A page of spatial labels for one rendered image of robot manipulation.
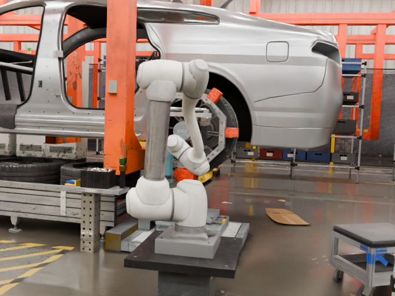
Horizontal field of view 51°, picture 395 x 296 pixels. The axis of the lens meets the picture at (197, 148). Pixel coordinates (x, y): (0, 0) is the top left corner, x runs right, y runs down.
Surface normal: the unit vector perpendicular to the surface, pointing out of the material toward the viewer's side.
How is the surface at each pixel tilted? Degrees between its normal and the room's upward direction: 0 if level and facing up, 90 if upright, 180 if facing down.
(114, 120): 90
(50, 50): 87
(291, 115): 90
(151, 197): 96
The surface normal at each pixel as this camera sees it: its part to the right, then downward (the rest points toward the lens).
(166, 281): -0.18, 0.07
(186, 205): 0.18, 0.01
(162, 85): 0.16, 0.33
